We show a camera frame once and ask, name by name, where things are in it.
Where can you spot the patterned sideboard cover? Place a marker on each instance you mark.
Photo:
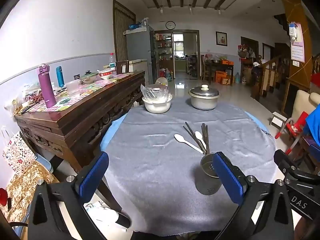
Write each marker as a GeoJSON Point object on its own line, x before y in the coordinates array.
{"type": "Point", "coordinates": [100, 83]}

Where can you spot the framed wall picture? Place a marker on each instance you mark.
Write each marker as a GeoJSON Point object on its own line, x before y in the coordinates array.
{"type": "Point", "coordinates": [221, 38]}

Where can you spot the beige armchair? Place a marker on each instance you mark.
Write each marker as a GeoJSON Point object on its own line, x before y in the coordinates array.
{"type": "Point", "coordinates": [301, 102]}

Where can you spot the dark metal chopstick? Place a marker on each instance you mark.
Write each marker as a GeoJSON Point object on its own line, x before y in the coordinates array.
{"type": "Point", "coordinates": [204, 135]}
{"type": "Point", "coordinates": [207, 137]}
{"type": "Point", "coordinates": [192, 133]}

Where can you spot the aluminium cooking pot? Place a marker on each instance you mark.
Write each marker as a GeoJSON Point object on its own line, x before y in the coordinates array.
{"type": "Point", "coordinates": [202, 103]}

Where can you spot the grey tablecloth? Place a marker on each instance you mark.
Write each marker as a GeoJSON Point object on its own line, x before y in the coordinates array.
{"type": "Point", "coordinates": [150, 167]}

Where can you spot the dark wooden side table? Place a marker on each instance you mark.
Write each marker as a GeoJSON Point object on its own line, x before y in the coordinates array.
{"type": "Point", "coordinates": [222, 66]}

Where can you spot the white shoe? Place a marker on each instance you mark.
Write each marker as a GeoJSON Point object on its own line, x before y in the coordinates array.
{"type": "Point", "coordinates": [112, 216]}

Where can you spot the golden patterned cloth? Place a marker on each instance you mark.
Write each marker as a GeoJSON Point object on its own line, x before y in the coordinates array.
{"type": "Point", "coordinates": [27, 190]}

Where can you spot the blue water jug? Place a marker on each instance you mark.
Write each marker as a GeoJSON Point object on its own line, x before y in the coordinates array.
{"type": "Point", "coordinates": [168, 75]}

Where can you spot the aluminium pot lid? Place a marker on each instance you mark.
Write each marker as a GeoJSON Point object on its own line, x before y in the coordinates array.
{"type": "Point", "coordinates": [200, 92]}

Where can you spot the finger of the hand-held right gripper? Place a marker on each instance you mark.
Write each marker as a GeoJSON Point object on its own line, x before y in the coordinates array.
{"type": "Point", "coordinates": [283, 160]}

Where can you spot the brown curtain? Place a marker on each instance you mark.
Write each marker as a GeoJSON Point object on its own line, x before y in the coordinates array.
{"type": "Point", "coordinates": [122, 30]}

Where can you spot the large white plastic spoon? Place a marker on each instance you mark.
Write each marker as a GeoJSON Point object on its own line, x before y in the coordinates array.
{"type": "Point", "coordinates": [179, 138]}

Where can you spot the round wall clock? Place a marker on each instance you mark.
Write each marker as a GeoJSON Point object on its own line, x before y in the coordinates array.
{"type": "Point", "coordinates": [170, 25]}

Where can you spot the blue drinking bottle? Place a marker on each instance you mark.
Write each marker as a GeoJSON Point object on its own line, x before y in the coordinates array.
{"type": "Point", "coordinates": [60, 77]}

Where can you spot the large clear water jug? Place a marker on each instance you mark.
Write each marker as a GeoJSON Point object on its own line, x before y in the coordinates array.
{"type": "Point", "coordinates": [237, 78]}

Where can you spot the wooden pantry shelf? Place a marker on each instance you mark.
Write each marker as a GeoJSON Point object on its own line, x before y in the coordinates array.
{"type": "Point", "coordinates": [163, 46]}

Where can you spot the blue jacket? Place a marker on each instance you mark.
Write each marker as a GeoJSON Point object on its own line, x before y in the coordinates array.
{"type": "Point", "coordinates": [314, 122]}

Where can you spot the clear plastic bag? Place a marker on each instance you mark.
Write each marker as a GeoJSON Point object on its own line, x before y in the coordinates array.
{"type": "Point", "coordinates": [155, 91]}

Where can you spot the grey refrigerator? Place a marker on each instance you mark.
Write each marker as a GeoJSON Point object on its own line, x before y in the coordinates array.
{"type": "Point", "coordinates": [138, 45]}

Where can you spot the purple drinking bottle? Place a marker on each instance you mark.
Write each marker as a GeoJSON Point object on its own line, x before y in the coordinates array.
{"type": "Point", "coordinates": [47, 87]}

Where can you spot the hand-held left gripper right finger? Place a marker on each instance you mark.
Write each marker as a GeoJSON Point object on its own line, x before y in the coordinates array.
{"type": "Point", "coordinates": [227, 180]}

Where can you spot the metal utensil holder cup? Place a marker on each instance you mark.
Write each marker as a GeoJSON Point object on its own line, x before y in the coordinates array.
{"type": "Point", "coordinates": [205, 177]}

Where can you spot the small round fan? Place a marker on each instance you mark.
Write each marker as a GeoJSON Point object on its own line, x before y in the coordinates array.
{"type": "Point", "coordinates": [162, 80]}

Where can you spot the small white stool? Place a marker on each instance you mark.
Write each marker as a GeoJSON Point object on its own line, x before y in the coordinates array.
{"type": "Point", "coordinates": [278, 118]}

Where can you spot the small white plastic spoon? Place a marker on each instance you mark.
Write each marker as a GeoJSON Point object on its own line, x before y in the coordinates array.
{"type": "Point", "coordinates": [198, 135]}

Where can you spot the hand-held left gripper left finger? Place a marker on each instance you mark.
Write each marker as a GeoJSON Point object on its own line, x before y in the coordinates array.
{"type": "Point", "coordinates": [93, 175]}

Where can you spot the wooden stair railing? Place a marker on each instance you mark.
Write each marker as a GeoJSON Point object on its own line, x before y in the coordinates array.
{"type": "Point", "coordinates": [271, 75]}

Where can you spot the clear plastic container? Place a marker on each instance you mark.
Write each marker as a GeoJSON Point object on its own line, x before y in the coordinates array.
{"type": "Point", "coordinates": [73, 88]}

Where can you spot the clear water bottle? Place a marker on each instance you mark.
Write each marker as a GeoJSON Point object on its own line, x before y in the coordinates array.
{"type": "Point", "coordinates": [112, 62]}

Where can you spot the red plastic chair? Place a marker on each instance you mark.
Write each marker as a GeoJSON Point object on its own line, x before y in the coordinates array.
{"type": "Point", "coordinates": [297, 126]}

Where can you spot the white cardboard box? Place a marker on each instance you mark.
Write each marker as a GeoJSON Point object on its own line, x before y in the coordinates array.
{"type": "Point", "coordinates": [138, 67]}

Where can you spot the pink wall calendar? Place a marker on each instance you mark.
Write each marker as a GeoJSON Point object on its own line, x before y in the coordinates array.
{"type": "Point", "coordinates": [298, 47]}

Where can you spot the red patterned bowl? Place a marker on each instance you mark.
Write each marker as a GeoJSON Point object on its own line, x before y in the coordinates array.
{"type": "Point", "coordinates": [105, 75]}

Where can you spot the patterned paper bag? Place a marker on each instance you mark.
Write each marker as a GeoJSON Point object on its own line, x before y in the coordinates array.
{"type": "Point", "coordinates": [17, 152]}

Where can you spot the carved wooden sideboard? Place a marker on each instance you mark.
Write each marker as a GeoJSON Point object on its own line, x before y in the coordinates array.
{"type": "Point", "coordinates": [82, 127]}

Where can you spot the glass-lidded bowl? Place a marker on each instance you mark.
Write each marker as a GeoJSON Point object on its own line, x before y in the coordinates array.
{"type": "Point", "coordinates": [88, 77]}

